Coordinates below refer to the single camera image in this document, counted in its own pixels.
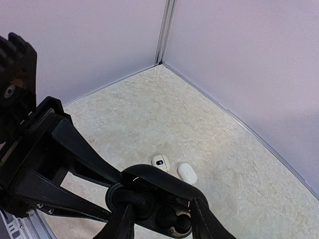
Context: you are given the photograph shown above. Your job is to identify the black earbud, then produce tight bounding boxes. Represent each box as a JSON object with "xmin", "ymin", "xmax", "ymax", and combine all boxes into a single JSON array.
[{"xmin": 173, "ymin": 214, "xmax": 191, "ymax": 234}]

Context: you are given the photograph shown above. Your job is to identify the aluminium front rail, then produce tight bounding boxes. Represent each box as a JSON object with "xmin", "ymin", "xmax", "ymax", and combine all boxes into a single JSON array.
[{"xmin": 0, "ymin": 210, "xmax": 56, "ymax": 239}]

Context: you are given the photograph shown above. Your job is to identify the white square charging case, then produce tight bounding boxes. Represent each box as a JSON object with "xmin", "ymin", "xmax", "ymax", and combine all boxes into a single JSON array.
[{"xmin": 151, "ymin": 154, "xmax": 170, "ymax": 172}]

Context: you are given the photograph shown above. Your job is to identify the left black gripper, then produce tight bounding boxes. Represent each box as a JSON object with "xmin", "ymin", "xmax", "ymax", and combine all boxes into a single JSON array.
[{"xmin": 0, "ymin": 97, "xmax": 123, "ymax": 223}]

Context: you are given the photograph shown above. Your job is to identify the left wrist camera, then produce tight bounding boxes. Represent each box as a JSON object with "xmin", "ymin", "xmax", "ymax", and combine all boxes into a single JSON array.
[{"xmin": 0, "ymin": 32, "xmax": 37, "ymax": 143}]

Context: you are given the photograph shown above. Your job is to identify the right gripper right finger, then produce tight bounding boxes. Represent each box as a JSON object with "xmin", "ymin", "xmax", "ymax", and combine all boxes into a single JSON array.
[{"xmin": 192, "ymin": 198, "xmax": 236, "ymax": 239}]

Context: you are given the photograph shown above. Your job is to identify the left aluminium frame post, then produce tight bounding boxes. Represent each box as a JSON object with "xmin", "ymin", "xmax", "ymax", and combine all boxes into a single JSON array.
[{"xmin": 154, "ymin": 0, "xmax": 177, "ymax": 66}]

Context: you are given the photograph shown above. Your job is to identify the black oval charging case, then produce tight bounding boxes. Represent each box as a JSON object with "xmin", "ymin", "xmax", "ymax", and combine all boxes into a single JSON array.
[{"xmin": 105, "ymin": 164, "xmax": 208, "ymax": 239}]

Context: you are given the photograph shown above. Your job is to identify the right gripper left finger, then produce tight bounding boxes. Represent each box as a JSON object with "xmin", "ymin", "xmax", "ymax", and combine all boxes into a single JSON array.
[{"xmin": 93, "ymin": 203, "xmax": 135, "ymax": 239}]

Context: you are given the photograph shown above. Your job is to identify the white oval charging case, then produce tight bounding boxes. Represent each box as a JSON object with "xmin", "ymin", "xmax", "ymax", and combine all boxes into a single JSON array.
[{"xmin": 177, "ymin": 162, "xmax": 198, "ymax": 185}]

